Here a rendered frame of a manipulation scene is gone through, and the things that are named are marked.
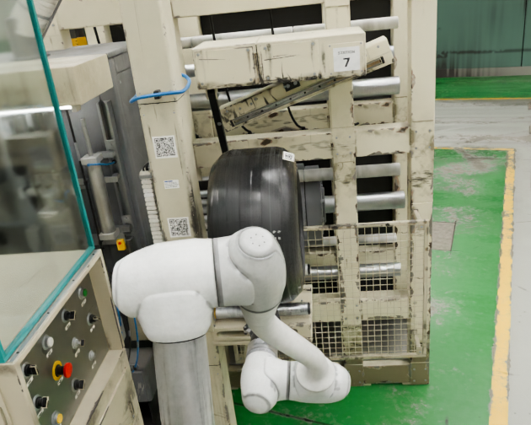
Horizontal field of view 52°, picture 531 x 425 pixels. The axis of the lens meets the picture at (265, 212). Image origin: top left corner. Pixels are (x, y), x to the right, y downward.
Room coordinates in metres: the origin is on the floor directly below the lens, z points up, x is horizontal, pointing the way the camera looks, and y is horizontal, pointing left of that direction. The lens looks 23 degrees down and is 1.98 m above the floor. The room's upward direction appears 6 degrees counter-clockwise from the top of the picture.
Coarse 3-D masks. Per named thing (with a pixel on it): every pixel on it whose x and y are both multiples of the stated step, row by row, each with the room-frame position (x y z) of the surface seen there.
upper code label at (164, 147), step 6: (156, 138) 1.74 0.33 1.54; (162, 138) 1.74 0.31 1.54; (168, 138) 1.74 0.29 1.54; (156, 144) 1.74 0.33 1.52; (162, 144) 1.74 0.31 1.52; (168, 144) 1.74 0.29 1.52; (174, 144) 1.74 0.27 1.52; (156, 150) 1.74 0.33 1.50; (162, 150) 1.74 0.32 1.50; (168, 150) 1.74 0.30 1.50; (174, 150) 1.74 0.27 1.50; (156, 156) 1.75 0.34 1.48; (162, 156) 1.74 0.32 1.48; (168, 156) 1.74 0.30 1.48; (174, 156) 1.74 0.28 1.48
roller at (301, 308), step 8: (280, 304) 1.65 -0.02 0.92; (288, 304) 1.64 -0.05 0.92; (296, 304) 1.64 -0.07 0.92; (304, 304) 1.63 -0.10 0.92; (216, 312) 1.66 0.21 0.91; (224, 312) 1.65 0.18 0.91; (232, 312) 1.65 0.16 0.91; (240, 312) 1.65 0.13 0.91; (280, 312) 1.63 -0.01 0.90; (288, 312) 1.62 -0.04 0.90; (296, 312) 1.62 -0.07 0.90; (304, 312) 1.62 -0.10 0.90
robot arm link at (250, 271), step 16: (224, 240) 0.92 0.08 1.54; (240, 240) 0.88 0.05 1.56; (256, 240) 0.88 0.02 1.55; (272, 240) 0.88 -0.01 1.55; (224, 256) 0.88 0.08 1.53; (240, 256) 0.86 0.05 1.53; (256, 256) 0.85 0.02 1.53; (272, 256) 0.87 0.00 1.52; (224, 272) 0.86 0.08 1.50; (240, 272) 0.86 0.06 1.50; (256, 272) 0.85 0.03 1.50; (272, 272) 0.87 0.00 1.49; (224, 288) 0.85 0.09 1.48; (240, 288) 0.86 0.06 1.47; (256, 288) 0.87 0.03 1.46; (272, 288) 0.88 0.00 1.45; (224, 304) 0.87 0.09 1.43; (240, 304) 0.89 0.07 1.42; (256, 304) 0.90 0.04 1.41; (272, 304) 0.92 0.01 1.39
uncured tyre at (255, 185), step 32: (224, 160) 1.75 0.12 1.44; (256, 160) 1.72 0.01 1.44; (224, 192) 1.62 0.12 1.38; (256, 192) 1.60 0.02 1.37; (288, 192) 1.61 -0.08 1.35; (224, 224) 1.56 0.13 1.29; (256, 224) 1.54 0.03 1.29; (288, 224) 1.55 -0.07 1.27; (288, 256) 1.52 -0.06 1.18; (288, 288) 1.54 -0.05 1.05
